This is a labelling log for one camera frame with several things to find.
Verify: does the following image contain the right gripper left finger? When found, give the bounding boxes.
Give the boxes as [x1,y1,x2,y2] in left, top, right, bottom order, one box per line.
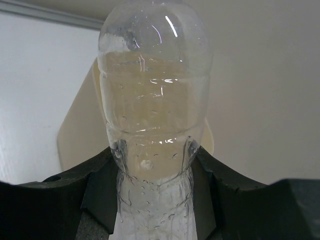
[0,148,118,240]

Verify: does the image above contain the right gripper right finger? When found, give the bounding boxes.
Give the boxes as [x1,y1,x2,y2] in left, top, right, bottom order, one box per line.
[192,148,320,240]

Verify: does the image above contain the clear bottle diagonal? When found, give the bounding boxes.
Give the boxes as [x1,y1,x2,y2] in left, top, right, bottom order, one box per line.
[97,0,212,240]

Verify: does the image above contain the beige plastic bin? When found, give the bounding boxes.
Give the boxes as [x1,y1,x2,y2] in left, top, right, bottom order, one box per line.
[57,62,214,179]

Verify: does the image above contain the aluminium frame rail back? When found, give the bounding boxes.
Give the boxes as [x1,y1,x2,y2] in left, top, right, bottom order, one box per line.
[0,0,104,31]

